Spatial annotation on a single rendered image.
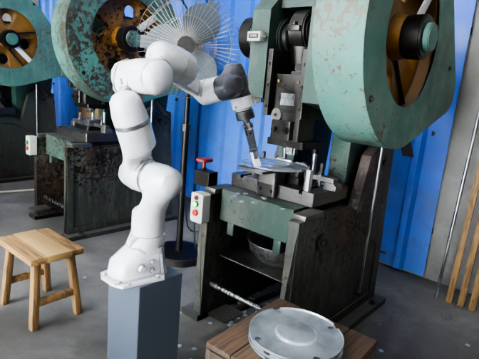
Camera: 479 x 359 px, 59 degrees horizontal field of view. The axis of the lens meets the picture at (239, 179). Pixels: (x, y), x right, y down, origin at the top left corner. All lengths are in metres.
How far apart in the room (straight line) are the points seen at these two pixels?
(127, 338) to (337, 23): 1.23
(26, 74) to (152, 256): 3.25
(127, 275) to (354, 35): 1.02
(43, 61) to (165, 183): 3.34
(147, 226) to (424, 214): 1.95
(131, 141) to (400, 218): 2.06
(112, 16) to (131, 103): 1.67
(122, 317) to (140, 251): 0.25
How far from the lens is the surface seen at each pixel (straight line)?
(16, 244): 2.16
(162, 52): 1.38
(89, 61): 2.76
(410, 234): 2.99
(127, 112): 1.30
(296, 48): 1.90
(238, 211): 1.88
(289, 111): 1.87
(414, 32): 1.67
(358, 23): 1.38
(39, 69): 4.54
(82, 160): 3.03
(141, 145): 1.34
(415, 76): 2.00
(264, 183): 1.84
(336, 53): 1.41
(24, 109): 4.72
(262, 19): 1.94
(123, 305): 1.55
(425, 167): 2.89
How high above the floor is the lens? 1.10
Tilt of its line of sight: 12 degrees down
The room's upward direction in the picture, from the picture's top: 5 degrees clockwise
